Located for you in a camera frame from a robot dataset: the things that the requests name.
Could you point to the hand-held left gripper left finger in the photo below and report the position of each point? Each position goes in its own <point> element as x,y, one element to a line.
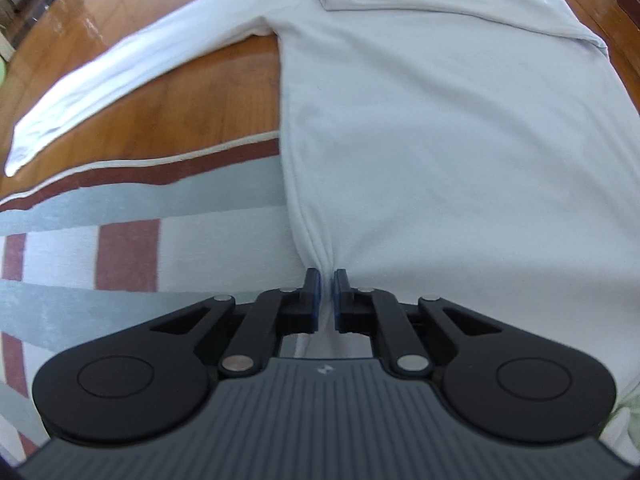
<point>312,300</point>

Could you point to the white long-sleeve sweatshirt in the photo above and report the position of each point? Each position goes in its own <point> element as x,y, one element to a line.
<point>450,160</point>

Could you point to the striped red grey rug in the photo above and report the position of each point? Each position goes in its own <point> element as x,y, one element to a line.
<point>125,220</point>

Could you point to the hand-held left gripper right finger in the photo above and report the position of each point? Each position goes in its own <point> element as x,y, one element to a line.
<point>341,300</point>

